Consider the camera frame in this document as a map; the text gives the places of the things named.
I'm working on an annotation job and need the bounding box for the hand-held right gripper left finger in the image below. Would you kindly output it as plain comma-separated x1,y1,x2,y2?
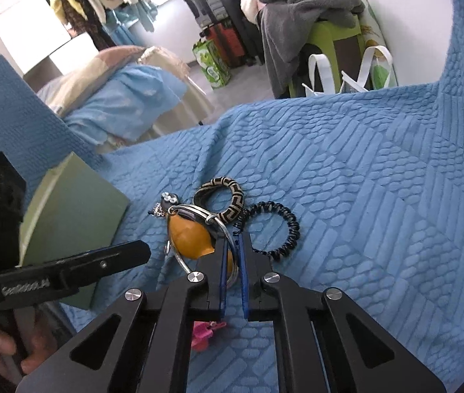
16,239,228,393

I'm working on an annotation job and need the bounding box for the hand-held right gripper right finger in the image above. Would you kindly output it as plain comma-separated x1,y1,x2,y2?
237,233,448,393

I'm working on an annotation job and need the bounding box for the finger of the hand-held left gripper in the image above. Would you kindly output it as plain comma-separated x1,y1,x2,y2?
57,241,151,294

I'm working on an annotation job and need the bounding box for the green jewelry box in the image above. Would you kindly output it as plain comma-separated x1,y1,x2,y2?
18,152,131,310

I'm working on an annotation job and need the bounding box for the black coil hair tie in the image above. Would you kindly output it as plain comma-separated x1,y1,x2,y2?
237,201,300,261

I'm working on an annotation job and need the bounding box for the black beige patterned bracelet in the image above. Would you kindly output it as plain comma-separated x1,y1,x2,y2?
193,176,245,227

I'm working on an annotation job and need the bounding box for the pink hair clip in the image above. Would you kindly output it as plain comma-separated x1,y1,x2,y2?
191,321,228,353

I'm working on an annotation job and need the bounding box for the rhinestone silver charm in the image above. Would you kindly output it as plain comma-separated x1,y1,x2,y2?
148,193,180,218

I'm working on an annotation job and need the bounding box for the blue textured blanket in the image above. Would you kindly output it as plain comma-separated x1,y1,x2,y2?
0,0,464,393

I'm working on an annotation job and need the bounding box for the white cabinet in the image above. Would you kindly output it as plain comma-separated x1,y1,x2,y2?
0,8,98,79

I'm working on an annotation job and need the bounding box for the green patterned bag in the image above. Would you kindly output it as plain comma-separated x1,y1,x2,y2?
192,38,232,90

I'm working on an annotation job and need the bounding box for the white tote bag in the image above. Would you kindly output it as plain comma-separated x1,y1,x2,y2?
301,45,393,99

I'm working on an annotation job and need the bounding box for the red suitcase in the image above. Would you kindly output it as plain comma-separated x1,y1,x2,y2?
204,20,246,68

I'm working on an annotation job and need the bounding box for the black suitcase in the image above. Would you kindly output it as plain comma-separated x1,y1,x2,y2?
221,0,266,67

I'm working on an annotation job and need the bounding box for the grey blanket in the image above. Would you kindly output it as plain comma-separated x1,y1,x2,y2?
256,0,366,100

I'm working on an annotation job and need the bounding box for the green plastic stool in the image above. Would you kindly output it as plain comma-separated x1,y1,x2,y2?
287,20,366,99

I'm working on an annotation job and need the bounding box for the white green patterned board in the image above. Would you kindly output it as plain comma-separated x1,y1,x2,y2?
325,0,400,87

